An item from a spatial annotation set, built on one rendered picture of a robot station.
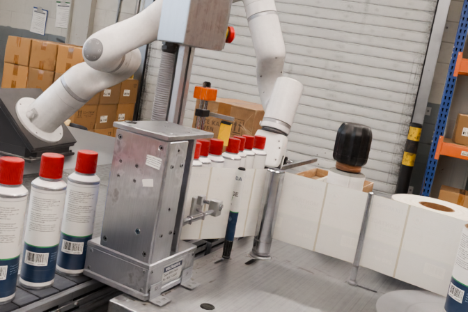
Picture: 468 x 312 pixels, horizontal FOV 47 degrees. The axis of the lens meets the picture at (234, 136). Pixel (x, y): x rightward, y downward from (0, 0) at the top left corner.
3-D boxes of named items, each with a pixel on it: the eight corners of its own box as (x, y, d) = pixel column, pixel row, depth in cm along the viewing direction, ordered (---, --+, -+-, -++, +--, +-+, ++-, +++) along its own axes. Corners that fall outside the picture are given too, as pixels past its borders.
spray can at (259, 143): (251, 212, 146) (264, 138, 143) (234, 207, 148) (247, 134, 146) (259, 209, 151) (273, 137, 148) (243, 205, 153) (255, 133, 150)
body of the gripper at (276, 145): (254, 122, 155) (242, 159, 153) (287, 129, 150) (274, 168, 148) (262, 130, 161) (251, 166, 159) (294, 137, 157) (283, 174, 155)
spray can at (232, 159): (228, 223, 133) (242, 141, 130) (207, 219, 134) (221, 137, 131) (232, 218, 138) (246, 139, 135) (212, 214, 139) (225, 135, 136)
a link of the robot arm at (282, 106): (260, 120, 161) (266, 115, 152) (273, 80, 163) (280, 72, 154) (286, 130, 162) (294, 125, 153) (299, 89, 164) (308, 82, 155)
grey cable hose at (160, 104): (157, 138, 120) (172, 42, 117) (144, 134, 121) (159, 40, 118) (166, 137, 123) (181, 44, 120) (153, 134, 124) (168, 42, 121)
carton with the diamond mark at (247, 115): (242, 186, 189) (255, 109, 185) (184, 169, 199) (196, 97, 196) (275, 176, 216) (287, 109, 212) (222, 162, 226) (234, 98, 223)
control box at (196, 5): (182, 44, 114) (197, -49, 111) (156, 40, 128) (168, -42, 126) (225, 52, 118) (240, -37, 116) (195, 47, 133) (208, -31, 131)
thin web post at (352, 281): (355, 286, 107) (375, 194, 104) (345, 283, 107) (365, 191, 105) (358, 283, 108) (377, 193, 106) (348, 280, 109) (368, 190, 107)
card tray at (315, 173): (353, 202, 205) (355, 191, 204) (290, 184, 216) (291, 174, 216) (372, 191, 231) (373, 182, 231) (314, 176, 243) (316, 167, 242)
